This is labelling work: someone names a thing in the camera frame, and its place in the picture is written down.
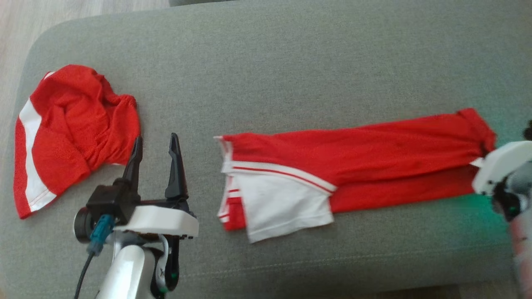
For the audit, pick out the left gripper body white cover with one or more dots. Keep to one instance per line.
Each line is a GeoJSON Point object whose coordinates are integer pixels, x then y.
{"type": "Point", "coordinates": [162, 220]}

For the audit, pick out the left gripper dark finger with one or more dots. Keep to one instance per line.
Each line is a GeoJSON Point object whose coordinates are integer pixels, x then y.
{"type": "Point", "coordinates": [134, 170]}
{"type": "Point", "coordinates": [176, 178]}

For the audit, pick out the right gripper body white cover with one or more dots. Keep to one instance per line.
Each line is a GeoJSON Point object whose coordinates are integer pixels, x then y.
{"type": "Point", "coordinates": [503, 162]}

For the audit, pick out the red shorts white stripe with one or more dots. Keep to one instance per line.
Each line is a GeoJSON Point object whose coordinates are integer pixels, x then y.
{"type": "Point", "coordinates": [75, 124]}

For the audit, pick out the red basketball jersey white sleeves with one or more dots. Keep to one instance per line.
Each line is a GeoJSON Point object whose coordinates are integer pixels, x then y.
{"type": "Point", "coordinates": [374, 153]}

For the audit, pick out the left robot arm silver white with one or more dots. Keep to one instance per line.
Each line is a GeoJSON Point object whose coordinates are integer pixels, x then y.
{"type": "Point", "coordinates": [129, 270]}

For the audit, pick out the right robot arm silver white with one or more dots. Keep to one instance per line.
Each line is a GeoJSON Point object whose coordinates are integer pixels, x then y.
{"type": "Point", "coordinates": [521, 232]}

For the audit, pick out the grey sofa seat cushion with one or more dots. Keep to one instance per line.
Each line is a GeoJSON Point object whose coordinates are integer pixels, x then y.
{"type": "Point", "coordinates": [270, 62]}

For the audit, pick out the grey sofa back cushion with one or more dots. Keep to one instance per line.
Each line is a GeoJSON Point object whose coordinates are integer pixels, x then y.
{"type": "Point", "coordinates": [199, 2]}

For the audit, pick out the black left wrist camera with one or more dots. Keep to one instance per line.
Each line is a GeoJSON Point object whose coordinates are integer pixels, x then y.
{"type": "Point", "coordinates": [108, 201]}

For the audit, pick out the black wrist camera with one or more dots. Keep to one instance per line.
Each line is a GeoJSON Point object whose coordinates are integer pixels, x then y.
{"type": "Point", "coordinates": [528, 129]}
{"type": "Point", "coordinates": [108, 201]}

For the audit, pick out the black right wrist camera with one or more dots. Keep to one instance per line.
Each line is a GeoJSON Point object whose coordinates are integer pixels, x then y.
{"type": "Point", "coordinates": [528, 129]}

